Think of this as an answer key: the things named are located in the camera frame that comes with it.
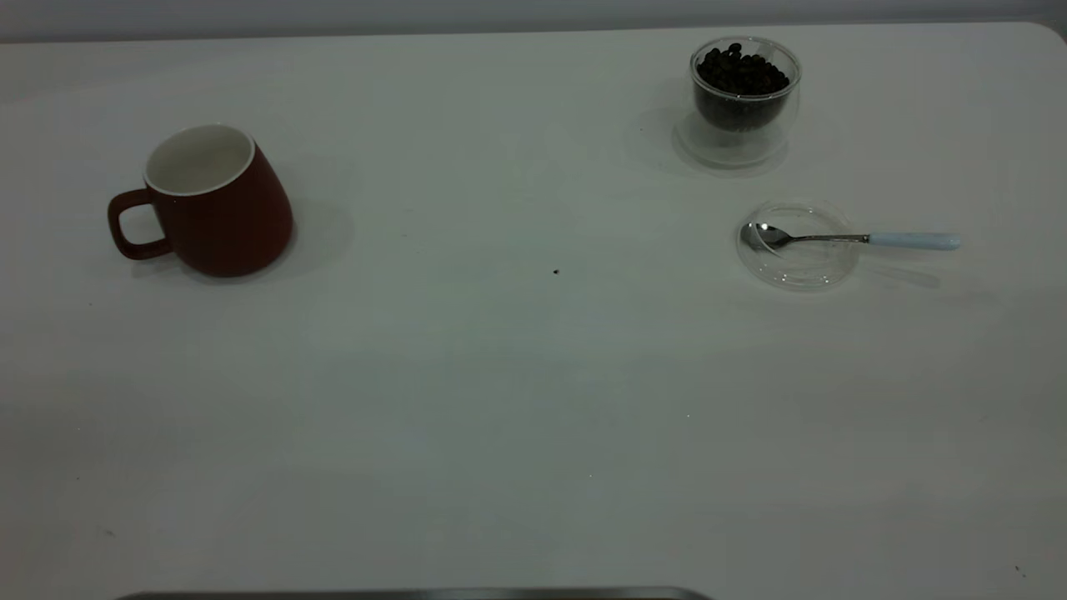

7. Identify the red ceramic mug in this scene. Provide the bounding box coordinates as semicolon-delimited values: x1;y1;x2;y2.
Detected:
107;123;294;278

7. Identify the metal spoon light-blue handle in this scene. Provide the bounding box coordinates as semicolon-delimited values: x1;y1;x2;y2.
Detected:
740;222;961;255

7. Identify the dark coffee beans pile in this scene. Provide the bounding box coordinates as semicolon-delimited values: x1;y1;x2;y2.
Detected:
696;43;790;133

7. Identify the clear glass saucer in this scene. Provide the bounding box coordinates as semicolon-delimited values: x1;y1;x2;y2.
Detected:
736;200;859;291

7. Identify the clear double-wall glass cup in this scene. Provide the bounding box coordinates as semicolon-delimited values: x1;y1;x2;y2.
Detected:
674;36;803;169

